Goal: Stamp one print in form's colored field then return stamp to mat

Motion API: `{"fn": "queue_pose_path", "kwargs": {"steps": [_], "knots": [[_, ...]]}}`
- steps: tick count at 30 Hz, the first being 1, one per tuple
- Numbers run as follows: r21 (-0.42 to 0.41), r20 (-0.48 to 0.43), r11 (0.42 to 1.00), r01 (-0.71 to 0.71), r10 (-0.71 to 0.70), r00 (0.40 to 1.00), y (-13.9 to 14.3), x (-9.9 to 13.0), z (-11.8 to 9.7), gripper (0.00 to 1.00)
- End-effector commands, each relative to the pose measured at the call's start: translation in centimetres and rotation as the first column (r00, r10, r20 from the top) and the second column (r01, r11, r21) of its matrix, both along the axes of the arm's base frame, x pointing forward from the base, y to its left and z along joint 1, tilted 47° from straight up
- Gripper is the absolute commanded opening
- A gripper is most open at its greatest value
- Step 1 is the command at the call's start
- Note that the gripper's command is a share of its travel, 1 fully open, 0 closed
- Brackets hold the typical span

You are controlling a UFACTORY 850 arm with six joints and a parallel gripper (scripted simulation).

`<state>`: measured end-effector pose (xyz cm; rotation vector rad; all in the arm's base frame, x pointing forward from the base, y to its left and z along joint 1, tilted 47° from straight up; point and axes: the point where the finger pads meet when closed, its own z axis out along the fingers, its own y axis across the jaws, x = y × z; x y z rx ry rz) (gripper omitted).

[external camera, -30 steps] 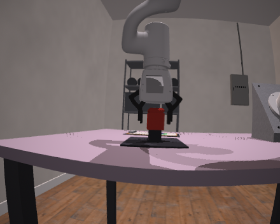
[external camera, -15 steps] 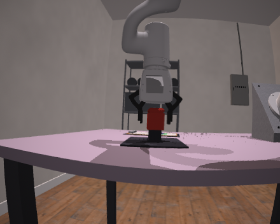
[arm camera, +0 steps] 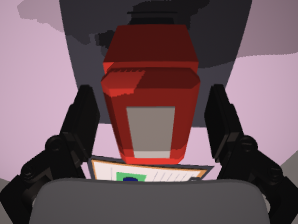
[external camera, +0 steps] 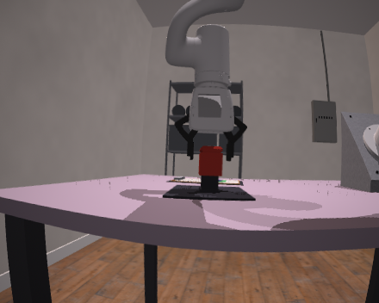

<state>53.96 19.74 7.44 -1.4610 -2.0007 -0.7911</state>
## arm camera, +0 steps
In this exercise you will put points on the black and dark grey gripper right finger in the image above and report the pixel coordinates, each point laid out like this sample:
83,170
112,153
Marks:
229,144

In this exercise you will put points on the red self-inking stamp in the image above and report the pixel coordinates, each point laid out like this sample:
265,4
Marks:
151,87

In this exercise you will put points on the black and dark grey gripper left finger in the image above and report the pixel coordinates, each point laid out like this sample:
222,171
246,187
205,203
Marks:
62,155

